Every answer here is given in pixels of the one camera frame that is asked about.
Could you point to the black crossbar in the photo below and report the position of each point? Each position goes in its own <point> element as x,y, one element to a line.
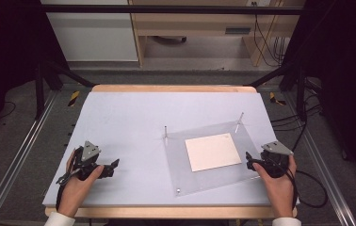
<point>166,9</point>

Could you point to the person's left hand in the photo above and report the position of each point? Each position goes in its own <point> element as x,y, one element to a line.
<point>78,191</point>

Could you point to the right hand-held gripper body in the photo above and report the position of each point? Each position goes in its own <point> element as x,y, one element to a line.
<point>275,163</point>

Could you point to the white cabinet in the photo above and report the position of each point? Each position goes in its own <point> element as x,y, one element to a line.
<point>94,37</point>

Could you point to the black curtain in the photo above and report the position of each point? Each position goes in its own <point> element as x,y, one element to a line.
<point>6,62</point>
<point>348,78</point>

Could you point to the light wooden desk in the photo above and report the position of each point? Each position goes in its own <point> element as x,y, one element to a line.
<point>191,23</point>

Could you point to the white table sheet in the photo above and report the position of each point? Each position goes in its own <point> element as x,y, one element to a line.
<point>129,125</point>

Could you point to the yellow clamp right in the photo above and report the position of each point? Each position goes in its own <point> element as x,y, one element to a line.
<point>275,99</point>

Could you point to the painting print card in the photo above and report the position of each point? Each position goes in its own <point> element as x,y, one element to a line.
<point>212,152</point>

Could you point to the clear acrylic photo frame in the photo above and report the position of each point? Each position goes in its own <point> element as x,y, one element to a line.
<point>179,157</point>

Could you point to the black metal stand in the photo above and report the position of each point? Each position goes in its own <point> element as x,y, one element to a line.
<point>39,91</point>
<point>300,91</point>

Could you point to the wooden table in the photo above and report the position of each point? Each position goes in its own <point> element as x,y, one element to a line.
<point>173,88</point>

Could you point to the aluminium floor rail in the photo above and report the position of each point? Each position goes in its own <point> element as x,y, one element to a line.
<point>16,157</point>
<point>323,169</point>

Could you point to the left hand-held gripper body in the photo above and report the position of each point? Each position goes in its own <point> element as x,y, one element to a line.
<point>83,158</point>

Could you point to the person's right hand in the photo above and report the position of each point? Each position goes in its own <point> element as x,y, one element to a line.
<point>281,191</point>

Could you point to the grey desk label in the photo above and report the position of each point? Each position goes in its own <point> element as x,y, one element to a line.
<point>238,30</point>

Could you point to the yellow clamp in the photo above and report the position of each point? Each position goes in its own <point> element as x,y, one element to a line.
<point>73,98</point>
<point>275,99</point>

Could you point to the yellow clamp left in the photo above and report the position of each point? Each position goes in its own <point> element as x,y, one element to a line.
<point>73,98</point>

